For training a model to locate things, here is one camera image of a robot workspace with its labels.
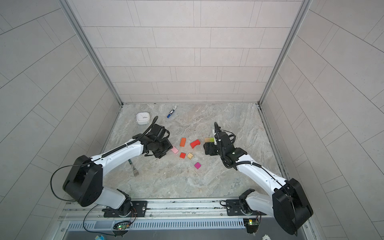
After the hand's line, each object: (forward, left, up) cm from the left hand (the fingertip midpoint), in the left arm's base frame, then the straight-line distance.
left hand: (176, 146), depth 86 cm
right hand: (0, -19, +2) cm, 19 cm away
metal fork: (-13, +22, -4) cm, 25 cm away
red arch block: (+5, -11, -6) cm, 14 cm away
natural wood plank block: (+8, -19, -6) cm, 21 cm away
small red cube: (-3, -4, -6) cm, 8 cm away
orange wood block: (+7, -3, -8) cm, 11 cm away
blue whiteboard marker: (+31, +7, -5) cm, 32 cm away
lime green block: (+8, -22, -6) cm, 24 cm away
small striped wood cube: (-3, -8, -6) cm, 11 cm away
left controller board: (-37, +20, -2) cm, 42 cm away
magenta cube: (-9, -13, -6) cm, 17 cm away
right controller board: (-36, -38, -6) cm, 53 cm away
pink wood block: (0, +1, -5) cm, 5 cm away
